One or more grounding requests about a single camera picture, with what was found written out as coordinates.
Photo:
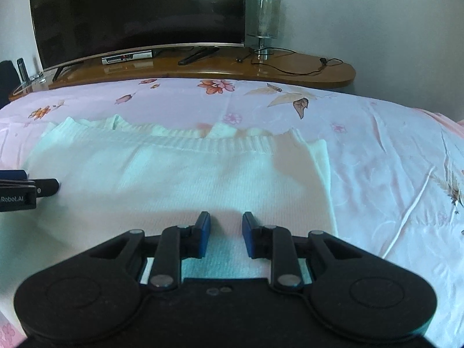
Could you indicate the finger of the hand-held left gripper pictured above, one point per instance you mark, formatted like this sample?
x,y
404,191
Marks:
x,y
47,186
12,175

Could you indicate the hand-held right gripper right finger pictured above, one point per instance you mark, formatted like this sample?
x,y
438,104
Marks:
x,y
248,234

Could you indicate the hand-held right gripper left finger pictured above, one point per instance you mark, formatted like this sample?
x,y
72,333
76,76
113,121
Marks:
x,y
205,232

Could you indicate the white knit sweater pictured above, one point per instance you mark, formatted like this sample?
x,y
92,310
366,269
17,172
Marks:
x,y
163,181

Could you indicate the dark furniture piece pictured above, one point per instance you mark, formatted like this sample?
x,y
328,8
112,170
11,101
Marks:
x,y
7,83

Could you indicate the black remote control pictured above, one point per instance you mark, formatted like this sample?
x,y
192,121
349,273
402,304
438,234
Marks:
x,y
23,70

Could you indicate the pink floral bedsheet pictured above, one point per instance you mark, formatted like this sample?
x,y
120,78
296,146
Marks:
x,y
380,159

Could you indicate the silver set-top box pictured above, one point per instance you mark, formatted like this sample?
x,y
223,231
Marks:
x,y
127,57

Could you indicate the wooden television cabinet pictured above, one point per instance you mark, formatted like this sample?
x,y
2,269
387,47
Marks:
x,y
290,72

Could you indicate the black flat screen television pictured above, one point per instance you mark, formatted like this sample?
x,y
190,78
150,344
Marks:
x,y
137,11

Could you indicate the glass table lamp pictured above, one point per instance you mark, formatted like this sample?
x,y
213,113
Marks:
x,y
263,16

